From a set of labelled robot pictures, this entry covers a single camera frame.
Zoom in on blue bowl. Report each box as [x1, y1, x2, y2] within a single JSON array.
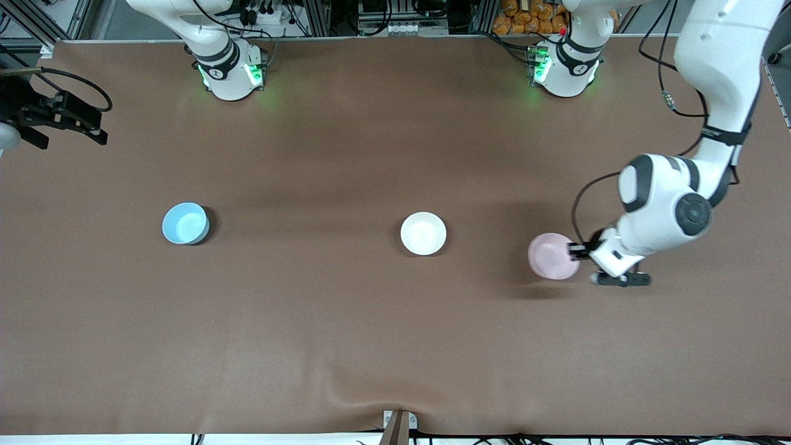
[[162, 202, 211, 245]]

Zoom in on orange snack bags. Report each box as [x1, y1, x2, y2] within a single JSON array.
[[493, 0, 568, 36]]

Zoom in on aluminium frame corner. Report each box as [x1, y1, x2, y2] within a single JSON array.
[[763, 37, 791, 130], [0, 0, 93, 57]]

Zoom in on white power strip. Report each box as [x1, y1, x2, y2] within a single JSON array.
[[238, 0, 286, 27]]

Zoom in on white bowl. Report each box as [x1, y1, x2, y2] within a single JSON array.
[[400, 211, 447, 256]]

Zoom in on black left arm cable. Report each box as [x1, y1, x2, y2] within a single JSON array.
[[571, 0, 742, 245]]

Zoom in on black electronics box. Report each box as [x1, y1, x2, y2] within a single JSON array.
[[357, 0, 452, 36]]

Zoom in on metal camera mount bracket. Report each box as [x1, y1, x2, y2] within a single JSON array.
[[380, 409, 418, 445]]

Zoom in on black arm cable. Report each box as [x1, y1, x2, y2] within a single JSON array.
[[571, 0, 742, 245], [0, 66, 113, 112]]

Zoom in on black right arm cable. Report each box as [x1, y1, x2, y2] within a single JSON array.
[[0, 66, 113, 112]]

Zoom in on aluminium frame post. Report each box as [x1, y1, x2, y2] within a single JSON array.
[[307, 0, 331, 36], [470, 0, 498, 35]]

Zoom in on pink bowl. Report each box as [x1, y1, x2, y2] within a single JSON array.
[[528, 232, 582, 281]]

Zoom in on brown table mat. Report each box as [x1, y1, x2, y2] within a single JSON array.
[[0, 36, 791, 436]]

